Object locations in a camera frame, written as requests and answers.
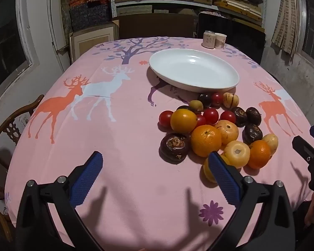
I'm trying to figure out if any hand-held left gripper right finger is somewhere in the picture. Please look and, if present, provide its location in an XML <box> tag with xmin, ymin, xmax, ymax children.
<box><xmin>208</xmin><ymin>151</ymin><xmax>296</xmax><ymax>251</ymax></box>

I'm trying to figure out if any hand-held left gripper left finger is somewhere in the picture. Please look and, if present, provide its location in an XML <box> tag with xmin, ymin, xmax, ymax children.
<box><xmin>15</xmin><ymin>151</ymin><xmax>105</xmax><ymax>251</ymax></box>

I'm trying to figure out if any yellow orange round fruit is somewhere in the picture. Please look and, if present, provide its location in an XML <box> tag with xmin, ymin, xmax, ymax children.
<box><xmin>170</xmin><ymin>109</ymin><xmax>198</xmax><ymax>134</ymax></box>
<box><xmin>203</xmin><ymin>155</ymin><xmax>231</xmax><ymax>183</ymax></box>

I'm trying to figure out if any pale yellow round melon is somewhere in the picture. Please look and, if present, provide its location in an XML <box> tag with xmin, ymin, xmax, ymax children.
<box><xmin>223</xmin><ymin>140</ymin><xmax>251</xmax><ymax>168</ymax></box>

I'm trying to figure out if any small yellow pepino melon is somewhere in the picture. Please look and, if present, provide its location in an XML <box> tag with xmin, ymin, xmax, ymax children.
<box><xmin>262</xmin><ymin>134</ymin><xmax>279</xmax><ymax>156</ymax></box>

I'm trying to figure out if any large orange mandarin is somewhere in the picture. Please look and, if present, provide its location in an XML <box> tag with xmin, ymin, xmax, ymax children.
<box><xmin>190</xmin><ymin>125</ymin><xmax>222</xmax><ymax>158</ymax></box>

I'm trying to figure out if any small orange mandarin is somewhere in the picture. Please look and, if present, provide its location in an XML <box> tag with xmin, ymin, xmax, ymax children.
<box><xmin>247</xmin><ymin>140</ymin><xmax>272</xmax><ymax>169</ymax></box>

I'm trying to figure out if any tan striped round melon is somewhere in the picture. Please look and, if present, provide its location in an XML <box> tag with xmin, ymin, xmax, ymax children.
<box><xmin>214</xmin><ymin>120</ymin><xmax>239</xmax><ymax>146</ymax></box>

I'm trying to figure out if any dark wrinkled passion fruit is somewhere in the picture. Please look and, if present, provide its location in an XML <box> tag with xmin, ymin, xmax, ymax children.
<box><xmin>231</xmin><ymin>107</ymin><xmax>248</xmax><ymax>127</ymax></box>
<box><xmin>245</xmin><ymin>107</ymin><xmax>262</xmax><ymax>125</ymax></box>
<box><xmin>242</xmin><ymin>124</ymin><xmax>263</xmax><ymax>145</ymax></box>

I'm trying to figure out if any dark purple mangosteen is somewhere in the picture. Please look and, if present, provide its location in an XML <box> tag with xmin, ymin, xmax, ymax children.
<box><xmin>160</xmin><ymin>133</ymin><xmax>191</xmax><ymax>164</ymax></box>

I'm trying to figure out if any olive brown kiwi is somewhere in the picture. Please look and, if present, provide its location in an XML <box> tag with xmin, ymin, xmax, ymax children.
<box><xmin>189</xmin><ymin>100</ymin><xmax>204</xmax><ymax>111</ymax></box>

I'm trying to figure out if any striped yellow pepino melon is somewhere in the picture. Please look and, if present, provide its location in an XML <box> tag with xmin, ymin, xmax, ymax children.
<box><xmin>222</xmin><ymin>92</ymin><xmax>240</xmax><ymax>109</ymax></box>

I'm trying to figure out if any white oval plate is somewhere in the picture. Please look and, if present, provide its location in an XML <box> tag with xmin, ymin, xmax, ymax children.
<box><xmin>149</xmin><ymin>48</ymin><xmax>240</xmax><ymax>92</ymax></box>

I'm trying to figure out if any person's right hand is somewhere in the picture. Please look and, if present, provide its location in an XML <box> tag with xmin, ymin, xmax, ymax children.
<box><xmin>304</xmin><ymin>192</ymin><xmax>314</xmax><ymax>227</ymax></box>

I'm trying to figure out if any pink deer printed tablecloth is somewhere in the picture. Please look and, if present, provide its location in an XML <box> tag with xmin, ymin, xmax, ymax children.
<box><xmin>4</xmin><ymin>36</ymin><xmax>314</xmax><ymax>251</ymax></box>

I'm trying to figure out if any brown wooden chair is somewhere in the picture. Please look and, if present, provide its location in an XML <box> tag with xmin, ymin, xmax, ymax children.
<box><xmin>0</xmin><ymin>94</ymin><xmax>45</xmax><ymax>243</ymax></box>

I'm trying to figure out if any brick patterned curtain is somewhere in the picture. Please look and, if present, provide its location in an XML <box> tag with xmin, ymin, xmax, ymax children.
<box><xmin>271</xmin><ymin>0</ymin><xmax>308</xmax><ymax>58</ymax></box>

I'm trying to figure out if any black board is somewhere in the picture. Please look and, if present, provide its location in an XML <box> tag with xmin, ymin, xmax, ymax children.
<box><xmin>197</xmin><ymin>12</ymin><xmax>267</xmax><ymax>64</ymax></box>

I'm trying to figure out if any beige paper cup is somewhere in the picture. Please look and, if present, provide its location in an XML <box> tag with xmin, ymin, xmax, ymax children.
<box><xmin>215</xmin><ymin>33</ymin><xmax>227</xmax><ymax>50</ymax></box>

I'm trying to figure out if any beige framed panel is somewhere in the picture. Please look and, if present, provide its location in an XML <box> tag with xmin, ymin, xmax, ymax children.
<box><xmin>69</xmin><ymin>21</ymin><xmax>119</xmax><ymax>64</ymax></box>

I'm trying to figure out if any beige drink can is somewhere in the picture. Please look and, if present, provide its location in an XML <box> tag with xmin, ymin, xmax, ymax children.
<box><xmin>203</xmin><ymin>31</ymin><xmax>216</xmax><ymax>49</ymax></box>

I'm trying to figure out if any white framed dark window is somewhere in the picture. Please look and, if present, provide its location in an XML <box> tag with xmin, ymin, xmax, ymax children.
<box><xmin>0</xmin><ymin>0</ymin><xmax>38</xmax><ymax>102</ymax></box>

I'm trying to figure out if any stack of patterned fabric bins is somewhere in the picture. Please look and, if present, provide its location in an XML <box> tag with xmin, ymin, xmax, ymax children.
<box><xmin>69</xmin><ymin>0</ymin><xmax>112</xmax><ymax>32</ymax></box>

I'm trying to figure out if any brown cardboard box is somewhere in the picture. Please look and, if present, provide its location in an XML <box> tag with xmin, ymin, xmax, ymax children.
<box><xmin>112</xmin><ymin>13</ymin><xmax>199</xmax><ymax>40</ymax></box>

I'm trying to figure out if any grey marbled slab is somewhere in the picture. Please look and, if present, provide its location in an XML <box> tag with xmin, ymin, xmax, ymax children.
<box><xmin>59</xmin><ymin>0</ymin><xmax>74</xmax><ymax>42</ymax></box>

